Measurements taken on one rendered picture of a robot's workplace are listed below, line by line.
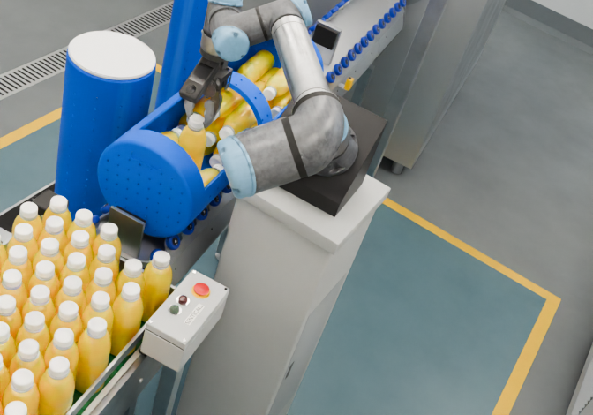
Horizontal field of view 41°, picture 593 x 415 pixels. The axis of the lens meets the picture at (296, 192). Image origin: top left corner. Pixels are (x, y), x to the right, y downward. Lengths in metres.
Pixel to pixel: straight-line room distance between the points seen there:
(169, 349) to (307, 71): 0.66
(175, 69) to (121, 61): 0.89
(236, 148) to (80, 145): 1.35
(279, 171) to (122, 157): 0.69
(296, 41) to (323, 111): 0.23
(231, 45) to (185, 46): 1.70
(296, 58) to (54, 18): 3.40
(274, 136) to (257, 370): 1.14
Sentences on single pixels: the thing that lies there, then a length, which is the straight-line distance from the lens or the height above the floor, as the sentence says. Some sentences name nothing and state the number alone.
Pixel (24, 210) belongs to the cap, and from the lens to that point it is 1.93.
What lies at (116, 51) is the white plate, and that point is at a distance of 2.66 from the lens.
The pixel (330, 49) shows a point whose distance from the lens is 3.06.
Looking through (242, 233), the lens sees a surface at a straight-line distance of 2.13.
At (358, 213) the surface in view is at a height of 1.15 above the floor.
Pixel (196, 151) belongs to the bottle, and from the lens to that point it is 1.99.
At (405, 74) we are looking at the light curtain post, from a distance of 3.17.
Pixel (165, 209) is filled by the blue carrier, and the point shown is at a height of 1.07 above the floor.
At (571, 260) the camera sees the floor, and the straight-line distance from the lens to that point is 4.35.
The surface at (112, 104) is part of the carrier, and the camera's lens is 2.58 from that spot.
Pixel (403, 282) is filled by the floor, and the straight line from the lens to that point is 3.68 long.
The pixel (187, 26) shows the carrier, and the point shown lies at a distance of 3.36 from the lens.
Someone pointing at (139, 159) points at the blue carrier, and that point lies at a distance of 1.99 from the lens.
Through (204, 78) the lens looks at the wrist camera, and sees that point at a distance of 1.86.
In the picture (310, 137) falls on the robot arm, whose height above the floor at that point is 1.64.
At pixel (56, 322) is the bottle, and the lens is 1.75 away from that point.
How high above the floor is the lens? 2.42
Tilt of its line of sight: 38 degrees down
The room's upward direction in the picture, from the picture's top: 19 degrees clockwise
